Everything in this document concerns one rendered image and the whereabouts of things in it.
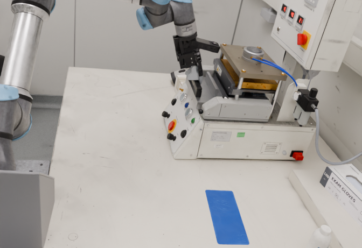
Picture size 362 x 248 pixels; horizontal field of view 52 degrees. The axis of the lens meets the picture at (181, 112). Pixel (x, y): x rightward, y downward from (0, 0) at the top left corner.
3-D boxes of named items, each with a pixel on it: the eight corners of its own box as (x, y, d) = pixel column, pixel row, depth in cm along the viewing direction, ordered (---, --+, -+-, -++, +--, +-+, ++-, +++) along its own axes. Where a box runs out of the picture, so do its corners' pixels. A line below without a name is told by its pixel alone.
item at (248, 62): (269, 68, 162) (278, 40, 155) (300, 104, 136) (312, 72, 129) (215, 64, 156) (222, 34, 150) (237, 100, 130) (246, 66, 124)
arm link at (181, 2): (161, -8, 127) (184, -16, 129) (168, 22, 133) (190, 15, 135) (170, -4, 120) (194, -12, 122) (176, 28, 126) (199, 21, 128)
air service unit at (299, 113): (293, 111, 140) (306, 76, 133) (312, 134, 128) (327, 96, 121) (281, 111, 139) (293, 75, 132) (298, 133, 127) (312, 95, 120)
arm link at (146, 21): (135, -1, 117) (167, -12, 120) (134, 15, 128) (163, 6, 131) (145, 21, 116) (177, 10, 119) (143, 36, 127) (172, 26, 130)
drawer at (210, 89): (251, 87, 163) (255, 71, 159) (269, 114, 144) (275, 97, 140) (185, 83, 156) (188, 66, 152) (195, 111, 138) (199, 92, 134)
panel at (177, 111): (162, 113, 167) (186, 81, 160) (173, 155, 142) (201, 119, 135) (159, 112, 166) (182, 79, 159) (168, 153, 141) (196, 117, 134)
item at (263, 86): (257, 70, 158) (263, 49, 153) (277, 96, 139) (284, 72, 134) (218, 67, 154) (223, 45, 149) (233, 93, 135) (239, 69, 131)
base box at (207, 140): (271, 117, 181) (282, 86, 172) (306, 168, 149) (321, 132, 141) (162, 112, 169) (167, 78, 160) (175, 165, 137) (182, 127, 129)
